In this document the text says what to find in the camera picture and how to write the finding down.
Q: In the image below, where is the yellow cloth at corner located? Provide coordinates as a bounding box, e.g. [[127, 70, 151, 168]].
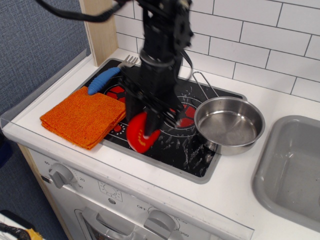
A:
[[25, 228, 43, 240]]

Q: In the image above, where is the grey left oven knob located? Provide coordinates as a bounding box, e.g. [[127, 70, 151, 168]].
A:
[[49, 163, 74, 189]]

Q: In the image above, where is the grey toy sink basin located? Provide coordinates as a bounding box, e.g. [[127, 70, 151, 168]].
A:
[[252, 115, 320, 232]]

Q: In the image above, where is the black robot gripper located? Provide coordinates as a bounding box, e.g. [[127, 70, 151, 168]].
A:
[[120, 50, 183, 137]]

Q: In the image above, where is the grey right oven knob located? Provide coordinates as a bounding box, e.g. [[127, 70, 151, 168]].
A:
[[143, 210, 177, 240]]

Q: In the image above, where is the black toy stovetop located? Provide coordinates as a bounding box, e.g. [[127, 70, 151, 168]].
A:
[[82, 57, 248, 185]]

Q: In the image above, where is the grey oven knob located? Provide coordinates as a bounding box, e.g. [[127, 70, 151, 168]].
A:
[[143, 210, 177, 240], [49, 163, 74, 189]]

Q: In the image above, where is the red toy tomato half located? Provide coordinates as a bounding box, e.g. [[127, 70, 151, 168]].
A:
[[126, 112, 161, 154]]

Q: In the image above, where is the light wooden post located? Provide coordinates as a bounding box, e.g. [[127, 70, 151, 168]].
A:
[[79, 0, 118, 67]]

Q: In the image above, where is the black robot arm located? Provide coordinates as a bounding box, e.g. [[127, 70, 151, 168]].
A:
[[121, 0, 194, 137]]

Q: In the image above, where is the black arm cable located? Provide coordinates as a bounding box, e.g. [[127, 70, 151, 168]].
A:
[[34, 0, 128, 24]]

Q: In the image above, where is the white toy oven front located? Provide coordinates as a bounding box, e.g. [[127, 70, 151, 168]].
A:
[[30, 150, 254, 240]]

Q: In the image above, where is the orange knitted cloth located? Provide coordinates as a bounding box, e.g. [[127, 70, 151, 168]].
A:
[[40, 86, 126, 150]]

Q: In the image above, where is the blue handled toy fork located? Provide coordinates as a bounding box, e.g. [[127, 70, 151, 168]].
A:
[[87, 55, 139, 96]]

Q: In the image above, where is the silver metal pan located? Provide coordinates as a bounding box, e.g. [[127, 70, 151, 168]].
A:
[[191, 71, 266, 156]]

